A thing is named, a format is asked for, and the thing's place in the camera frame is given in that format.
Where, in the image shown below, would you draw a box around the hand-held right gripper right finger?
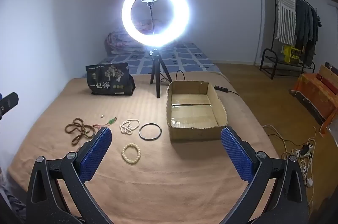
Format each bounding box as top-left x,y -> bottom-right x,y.
221,126 -> 309,224

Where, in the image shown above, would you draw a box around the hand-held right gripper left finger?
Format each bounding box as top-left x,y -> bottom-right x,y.
26,126 -> 113,224

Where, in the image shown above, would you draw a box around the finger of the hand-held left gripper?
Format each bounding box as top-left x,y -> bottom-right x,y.
0,92 -> 19,120

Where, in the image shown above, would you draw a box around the cream bead bracelet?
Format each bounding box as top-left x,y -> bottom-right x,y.
121,142 -> 141,166

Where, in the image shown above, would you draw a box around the brown bead necklace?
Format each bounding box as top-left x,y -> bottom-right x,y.
65,118 -> 97,146

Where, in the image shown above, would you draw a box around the white pearl necklace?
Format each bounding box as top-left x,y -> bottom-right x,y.
120,119 -> 140,135

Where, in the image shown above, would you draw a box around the dark bangle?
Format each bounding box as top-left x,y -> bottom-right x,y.
138,123 -> 162,141

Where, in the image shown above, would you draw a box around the cardboard box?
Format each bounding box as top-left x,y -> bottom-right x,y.
166,81 -> 229,144

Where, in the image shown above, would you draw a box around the black printed bag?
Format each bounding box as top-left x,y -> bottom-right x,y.
85,63 -> 136,96

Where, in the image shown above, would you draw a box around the orange chair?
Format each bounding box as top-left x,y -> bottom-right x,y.
290,73 -> 338,135

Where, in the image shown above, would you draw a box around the patterned cloth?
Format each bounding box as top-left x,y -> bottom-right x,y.
0,174 -> 27,224

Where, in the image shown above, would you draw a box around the black tripod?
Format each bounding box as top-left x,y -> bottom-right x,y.
149,48 -> 173,99

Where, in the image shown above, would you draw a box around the black clothes rack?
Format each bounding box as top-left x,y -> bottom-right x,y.
259,0 -> 322,80

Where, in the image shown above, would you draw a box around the blue checkered bed sheet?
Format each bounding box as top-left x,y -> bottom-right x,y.
101,41 -> 215,75

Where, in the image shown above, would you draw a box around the yellow box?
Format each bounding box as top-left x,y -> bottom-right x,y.
282,45 -> 303,64

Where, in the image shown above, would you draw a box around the folded floral quilt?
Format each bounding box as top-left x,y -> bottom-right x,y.
105,18 -> 162,56

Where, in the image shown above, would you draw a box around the wooden board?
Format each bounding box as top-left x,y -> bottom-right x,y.
318,64 -> 338,96

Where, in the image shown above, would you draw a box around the dark hanging clothes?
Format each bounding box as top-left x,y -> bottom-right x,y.
294,0 -> 322,56

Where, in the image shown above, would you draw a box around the striped towel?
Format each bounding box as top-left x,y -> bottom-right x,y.
275,0 -> 298,44

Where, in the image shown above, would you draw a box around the phone holder on pole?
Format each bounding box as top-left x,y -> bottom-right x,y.
141,0 -> 159,35

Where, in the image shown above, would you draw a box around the power strip with cables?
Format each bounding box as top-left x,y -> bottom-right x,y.
262,124 -> 318,210

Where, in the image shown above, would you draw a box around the black cable with inline switch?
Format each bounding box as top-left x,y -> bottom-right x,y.
175,70 -> 239,97

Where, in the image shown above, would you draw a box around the white ring light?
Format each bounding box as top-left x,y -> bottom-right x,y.
121,0 -> 190,47

